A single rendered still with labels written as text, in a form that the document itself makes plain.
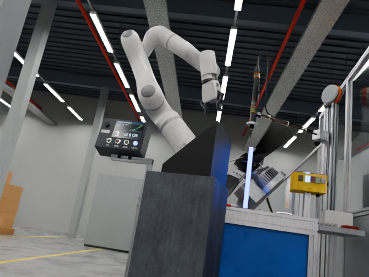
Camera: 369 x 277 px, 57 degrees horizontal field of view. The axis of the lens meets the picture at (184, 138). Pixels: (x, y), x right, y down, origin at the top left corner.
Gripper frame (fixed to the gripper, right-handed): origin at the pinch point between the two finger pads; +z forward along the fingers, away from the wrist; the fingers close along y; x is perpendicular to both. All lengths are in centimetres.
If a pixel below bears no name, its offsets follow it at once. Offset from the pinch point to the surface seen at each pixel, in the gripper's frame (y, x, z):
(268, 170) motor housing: 13, -58, 27
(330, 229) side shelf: -15, -70, 64
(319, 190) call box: -29, -38, 43
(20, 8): -71, 109, 21
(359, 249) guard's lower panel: -17, -96, 79
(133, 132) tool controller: 40.5, 21.1, 3.2
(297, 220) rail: -18, -32, 57
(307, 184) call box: -25, -35, 40
